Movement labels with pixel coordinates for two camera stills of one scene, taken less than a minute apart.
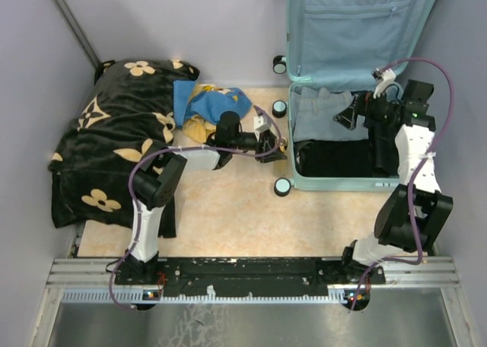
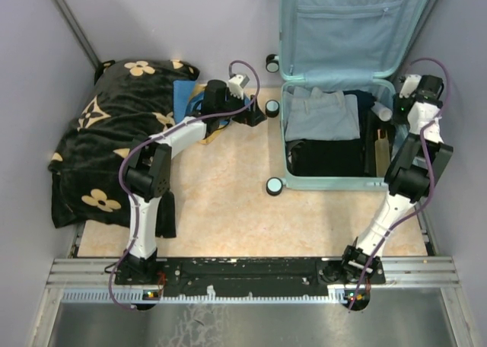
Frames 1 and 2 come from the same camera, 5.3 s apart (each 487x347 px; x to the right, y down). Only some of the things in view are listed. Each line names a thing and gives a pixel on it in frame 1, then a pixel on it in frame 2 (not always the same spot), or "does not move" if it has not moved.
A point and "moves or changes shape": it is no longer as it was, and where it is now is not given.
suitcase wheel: x=282 y=186 → x=274 y=186
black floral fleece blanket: x=125 y=116 does not move
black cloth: x=350 y=157 moves or changes shape
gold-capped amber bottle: x=281 y=143 → x=383 y=153
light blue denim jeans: x=313 y=110 moves or changes shape
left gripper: x=267 y=139 → x=251 y=116
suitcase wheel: x=279 y=64 → x=272 y=63
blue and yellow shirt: x=197 y=107 does not move
